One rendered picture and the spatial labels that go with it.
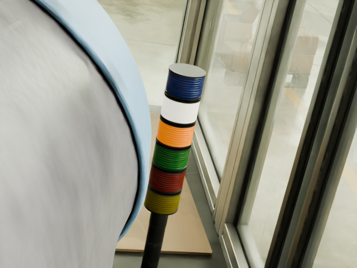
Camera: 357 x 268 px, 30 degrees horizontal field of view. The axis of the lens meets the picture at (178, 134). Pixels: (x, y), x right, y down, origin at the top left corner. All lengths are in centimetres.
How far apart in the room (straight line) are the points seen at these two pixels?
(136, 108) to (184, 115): 64
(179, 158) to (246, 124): 34
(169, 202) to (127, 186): 69
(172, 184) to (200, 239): 40
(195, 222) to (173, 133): 49
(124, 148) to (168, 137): 65
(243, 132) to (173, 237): 23
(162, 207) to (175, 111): 13
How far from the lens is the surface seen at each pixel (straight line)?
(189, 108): 79
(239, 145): 117
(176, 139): 81
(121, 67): 16
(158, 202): 85
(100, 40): 16
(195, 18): 172
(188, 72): 79
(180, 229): 124
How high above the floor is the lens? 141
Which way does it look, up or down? 24 degrees down
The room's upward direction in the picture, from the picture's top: 11 degrees clockwise
